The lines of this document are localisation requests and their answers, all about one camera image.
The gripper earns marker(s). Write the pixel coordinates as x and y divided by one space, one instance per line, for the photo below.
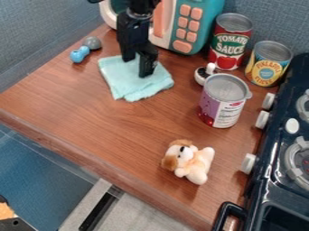
134 29

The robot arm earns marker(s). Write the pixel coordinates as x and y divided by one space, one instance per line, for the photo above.
143 4

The blue cloth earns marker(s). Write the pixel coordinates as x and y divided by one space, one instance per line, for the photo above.
129 81

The grey toy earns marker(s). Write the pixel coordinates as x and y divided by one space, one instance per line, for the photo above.
93 42

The toy microwave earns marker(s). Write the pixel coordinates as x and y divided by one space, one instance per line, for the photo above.
177 24

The blue toy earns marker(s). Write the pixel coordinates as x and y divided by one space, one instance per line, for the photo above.
79 54

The white and black toy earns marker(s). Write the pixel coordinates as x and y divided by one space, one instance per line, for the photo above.
203 75

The purple and white can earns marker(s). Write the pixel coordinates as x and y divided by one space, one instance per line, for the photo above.
222 102

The red tomato can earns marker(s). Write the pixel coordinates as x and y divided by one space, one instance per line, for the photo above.
230 42

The plush dog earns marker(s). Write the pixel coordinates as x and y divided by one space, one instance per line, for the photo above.
189 162

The yellow pineapple can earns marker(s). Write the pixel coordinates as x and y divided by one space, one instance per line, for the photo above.
267 64

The toy stove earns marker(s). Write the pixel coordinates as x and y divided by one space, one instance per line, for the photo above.
281 156

